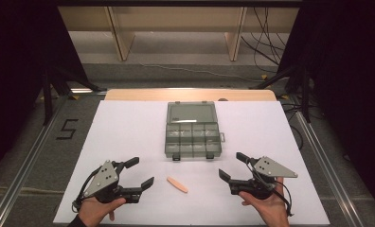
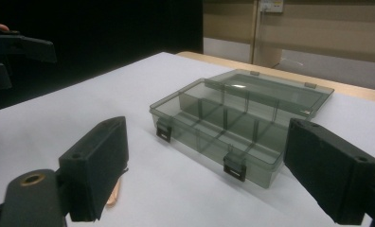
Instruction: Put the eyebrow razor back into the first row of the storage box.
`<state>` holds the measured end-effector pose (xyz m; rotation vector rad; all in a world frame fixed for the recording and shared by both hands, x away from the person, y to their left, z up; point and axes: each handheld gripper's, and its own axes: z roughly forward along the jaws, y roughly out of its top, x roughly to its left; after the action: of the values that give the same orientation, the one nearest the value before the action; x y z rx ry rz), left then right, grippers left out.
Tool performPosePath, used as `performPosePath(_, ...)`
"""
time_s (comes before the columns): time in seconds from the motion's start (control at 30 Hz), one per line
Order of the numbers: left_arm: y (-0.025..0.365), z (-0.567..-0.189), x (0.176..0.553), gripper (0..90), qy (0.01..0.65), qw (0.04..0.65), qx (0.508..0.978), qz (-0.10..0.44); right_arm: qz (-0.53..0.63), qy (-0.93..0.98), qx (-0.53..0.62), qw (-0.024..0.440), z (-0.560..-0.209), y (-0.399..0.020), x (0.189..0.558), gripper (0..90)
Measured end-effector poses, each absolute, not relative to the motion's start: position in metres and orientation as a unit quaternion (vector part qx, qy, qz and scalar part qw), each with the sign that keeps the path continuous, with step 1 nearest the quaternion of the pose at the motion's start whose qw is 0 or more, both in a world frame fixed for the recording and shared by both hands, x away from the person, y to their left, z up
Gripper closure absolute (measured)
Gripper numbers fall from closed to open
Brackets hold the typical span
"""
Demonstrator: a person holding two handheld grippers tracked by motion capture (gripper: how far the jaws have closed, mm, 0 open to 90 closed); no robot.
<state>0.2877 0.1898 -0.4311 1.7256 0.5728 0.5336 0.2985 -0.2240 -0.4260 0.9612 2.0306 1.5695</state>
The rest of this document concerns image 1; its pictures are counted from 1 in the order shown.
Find black curtain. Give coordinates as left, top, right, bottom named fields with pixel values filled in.
left=276, top=0, right=375, bottom=219
left=0, top=0, right=89, bottom=182

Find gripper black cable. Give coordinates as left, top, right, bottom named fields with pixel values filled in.
left=71, top=166, right=102, bottom=213
left=245, top=158, right=295, bottom=218

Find person's right hand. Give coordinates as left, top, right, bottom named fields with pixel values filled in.
left=238, top=176, right=291, bottom=227

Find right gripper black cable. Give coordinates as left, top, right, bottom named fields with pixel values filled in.
left=245, top=158, right=295, bottom=218

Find black metal stand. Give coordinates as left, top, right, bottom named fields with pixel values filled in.
left=249, top=63, right=313, bottom=125
left=39, top=61, right=108, bottom=128

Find light wooden shelf unit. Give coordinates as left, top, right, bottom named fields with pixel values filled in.
left=57, top=6, right=301, bottom=62

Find white table cover sheet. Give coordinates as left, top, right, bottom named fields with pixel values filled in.
left=53, top=99, right=330, bottom=227

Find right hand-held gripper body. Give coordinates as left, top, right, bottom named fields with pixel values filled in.
left=228, top=155, right=299, bottom=201

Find white floor cable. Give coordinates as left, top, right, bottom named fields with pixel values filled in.
left=139, top=62, right=263, bottom=84

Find black floor cables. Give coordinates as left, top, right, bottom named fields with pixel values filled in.
left=240, top=6, right=288, bottom=74

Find peach flat stick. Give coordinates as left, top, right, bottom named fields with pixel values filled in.
left=166, top=175, right=189, bottom=194

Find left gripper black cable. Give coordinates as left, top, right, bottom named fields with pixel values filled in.
left=71, top=166, right=102, bottom=213

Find clear plastic compartment box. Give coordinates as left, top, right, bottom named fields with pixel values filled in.
left=164, top=100, right=226, bottom=162

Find person's left hand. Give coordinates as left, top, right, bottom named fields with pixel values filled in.
left=77, top=196, right=128, bottom=227

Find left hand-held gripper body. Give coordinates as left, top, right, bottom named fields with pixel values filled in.
left=80, top=159, right=143, bottom=204

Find aluminium floor rail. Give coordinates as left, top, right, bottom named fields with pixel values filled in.
left=0, top=88, right=108, bottom=227
left=294, top=110, right=365, bottom=227

